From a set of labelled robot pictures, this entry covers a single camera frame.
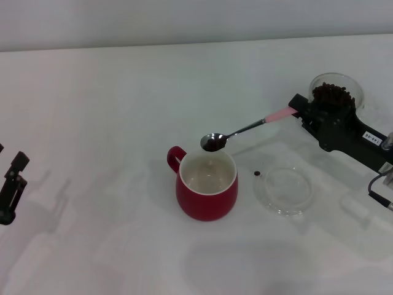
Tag clear glass cup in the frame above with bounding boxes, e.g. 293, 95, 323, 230
308, 72, 366, 112

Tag pink handled metal spoon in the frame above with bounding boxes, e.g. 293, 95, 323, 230
200, 106, 298, 152

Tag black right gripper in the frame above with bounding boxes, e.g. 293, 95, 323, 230
288, 93, 393, 170

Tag small clear glass dish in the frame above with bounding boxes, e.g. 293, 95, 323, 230
253, 165, 314, 218

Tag red ceramic mug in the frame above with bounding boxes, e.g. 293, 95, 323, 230
166, 146, 239, 222

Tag black cable with metal plug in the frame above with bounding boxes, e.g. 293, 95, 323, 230
368, 174, 393, 213

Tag few scooped coffee beans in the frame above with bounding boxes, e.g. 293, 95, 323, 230
204, 138, 222, 152

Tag coffee bean pile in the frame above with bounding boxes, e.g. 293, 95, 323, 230
311, 82, 357, 108

